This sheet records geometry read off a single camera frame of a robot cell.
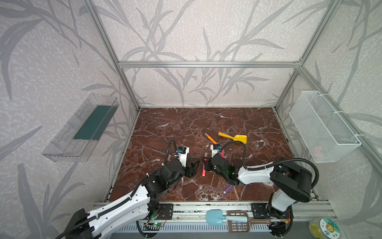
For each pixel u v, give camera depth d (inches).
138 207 20.1
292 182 17.8
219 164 25.5
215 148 30.7
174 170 22.2
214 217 28.4
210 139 40.1
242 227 27.6
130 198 19.5
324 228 24.8
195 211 29.6
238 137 40.3
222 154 30.2
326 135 23.9
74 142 25.0
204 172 32.9
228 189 31.7
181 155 26.2
